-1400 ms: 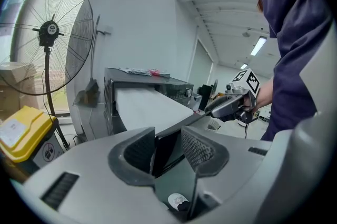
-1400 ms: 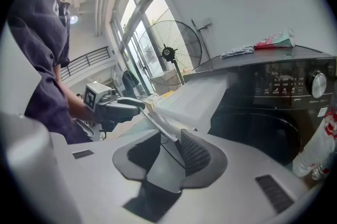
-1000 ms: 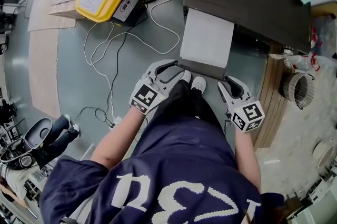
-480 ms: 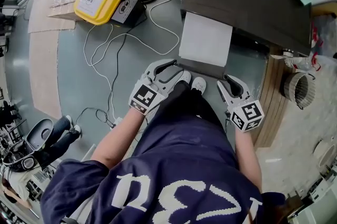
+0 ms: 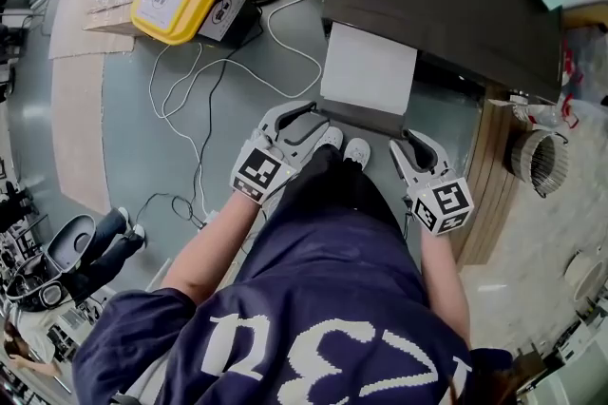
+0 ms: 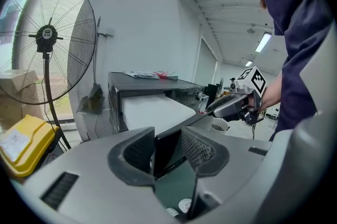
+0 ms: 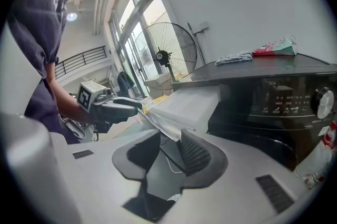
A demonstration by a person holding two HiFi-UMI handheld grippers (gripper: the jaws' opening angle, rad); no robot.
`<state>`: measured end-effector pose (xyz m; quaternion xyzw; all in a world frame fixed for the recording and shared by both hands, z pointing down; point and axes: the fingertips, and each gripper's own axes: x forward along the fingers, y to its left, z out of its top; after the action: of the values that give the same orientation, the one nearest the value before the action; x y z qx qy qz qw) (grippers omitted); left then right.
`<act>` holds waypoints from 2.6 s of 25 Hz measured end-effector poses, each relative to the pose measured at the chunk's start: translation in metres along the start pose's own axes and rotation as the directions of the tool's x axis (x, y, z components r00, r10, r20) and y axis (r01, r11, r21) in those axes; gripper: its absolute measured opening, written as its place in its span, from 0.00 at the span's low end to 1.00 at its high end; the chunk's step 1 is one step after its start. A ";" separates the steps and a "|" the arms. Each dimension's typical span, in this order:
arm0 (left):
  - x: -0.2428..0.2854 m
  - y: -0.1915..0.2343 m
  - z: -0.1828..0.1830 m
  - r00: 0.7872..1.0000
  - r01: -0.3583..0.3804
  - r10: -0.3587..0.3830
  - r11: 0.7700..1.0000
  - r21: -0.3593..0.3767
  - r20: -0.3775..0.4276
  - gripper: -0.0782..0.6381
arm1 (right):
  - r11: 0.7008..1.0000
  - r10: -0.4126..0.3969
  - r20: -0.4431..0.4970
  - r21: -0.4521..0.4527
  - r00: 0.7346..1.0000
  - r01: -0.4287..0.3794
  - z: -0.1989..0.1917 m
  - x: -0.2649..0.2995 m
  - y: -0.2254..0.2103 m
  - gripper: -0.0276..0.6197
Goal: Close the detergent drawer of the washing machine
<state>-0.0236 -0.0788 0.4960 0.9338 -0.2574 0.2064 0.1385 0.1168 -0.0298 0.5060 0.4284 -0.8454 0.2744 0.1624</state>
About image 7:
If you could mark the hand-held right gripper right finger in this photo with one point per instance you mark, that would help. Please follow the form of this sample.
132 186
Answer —
237 186

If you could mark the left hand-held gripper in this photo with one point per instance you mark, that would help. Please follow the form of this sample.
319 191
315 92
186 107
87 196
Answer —
96 102

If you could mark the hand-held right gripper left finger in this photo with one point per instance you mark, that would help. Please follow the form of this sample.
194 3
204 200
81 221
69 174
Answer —
100 178

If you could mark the white drawer front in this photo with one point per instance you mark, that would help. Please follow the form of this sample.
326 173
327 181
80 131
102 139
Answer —
184 107

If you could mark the person's left forearm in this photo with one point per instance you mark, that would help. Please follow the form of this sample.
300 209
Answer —
69 104

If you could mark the pink packet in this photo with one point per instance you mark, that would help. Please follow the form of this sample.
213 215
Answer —
275 46

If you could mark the dark jacket on rack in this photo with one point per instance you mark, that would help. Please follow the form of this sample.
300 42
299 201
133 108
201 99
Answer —
125 83

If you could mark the brown cardboard box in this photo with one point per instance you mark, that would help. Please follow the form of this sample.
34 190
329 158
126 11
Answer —
158 87

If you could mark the dark balcony railing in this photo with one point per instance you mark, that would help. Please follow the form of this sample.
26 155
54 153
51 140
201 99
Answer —
79 61

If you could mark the black standing fan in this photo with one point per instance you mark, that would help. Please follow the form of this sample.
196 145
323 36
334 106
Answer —
164 54

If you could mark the white red plastic bag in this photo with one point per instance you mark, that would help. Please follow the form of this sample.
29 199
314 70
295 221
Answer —
321 154

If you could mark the round ceiling light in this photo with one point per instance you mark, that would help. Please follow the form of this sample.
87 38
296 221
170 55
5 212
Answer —
71 16

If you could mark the person's navy printed shirt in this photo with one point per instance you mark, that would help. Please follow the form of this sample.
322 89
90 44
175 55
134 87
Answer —
34 33

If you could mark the white patterned cloth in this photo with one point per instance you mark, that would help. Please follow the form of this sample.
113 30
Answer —
233 58

